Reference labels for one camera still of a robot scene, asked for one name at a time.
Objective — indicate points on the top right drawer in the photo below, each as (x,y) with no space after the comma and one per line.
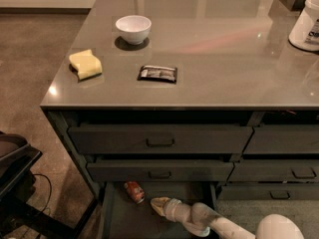
(284,139)

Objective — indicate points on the yellow sponge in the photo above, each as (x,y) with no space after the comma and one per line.
(86,64)

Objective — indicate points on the white wipes canister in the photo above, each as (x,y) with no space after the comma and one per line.
(305,33)

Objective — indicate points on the top left drawer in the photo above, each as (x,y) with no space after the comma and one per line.
(159,138)

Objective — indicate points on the middle right drawer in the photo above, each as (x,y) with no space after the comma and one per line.
(275,171)

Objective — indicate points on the bottom right drawer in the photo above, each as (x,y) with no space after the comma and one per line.
(270,192)

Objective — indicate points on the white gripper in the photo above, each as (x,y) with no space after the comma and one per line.
(172,207)

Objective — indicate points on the grey drawer cabinet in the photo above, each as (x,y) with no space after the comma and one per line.
(201,100)

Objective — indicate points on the white ceramic bowl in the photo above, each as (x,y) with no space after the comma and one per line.
(134,29)

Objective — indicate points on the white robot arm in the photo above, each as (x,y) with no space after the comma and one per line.
(199,220)

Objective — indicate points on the black chair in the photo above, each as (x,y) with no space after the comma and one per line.
(17,156)

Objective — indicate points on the red coke can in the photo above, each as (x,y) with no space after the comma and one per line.
(135,192)

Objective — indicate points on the dark snack packet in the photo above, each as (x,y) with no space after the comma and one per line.
(158,73)

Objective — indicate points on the middle left drawer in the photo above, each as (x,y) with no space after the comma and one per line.
(159,170)

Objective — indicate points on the open bottom left drawer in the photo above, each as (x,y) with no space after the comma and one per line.
(121,218)

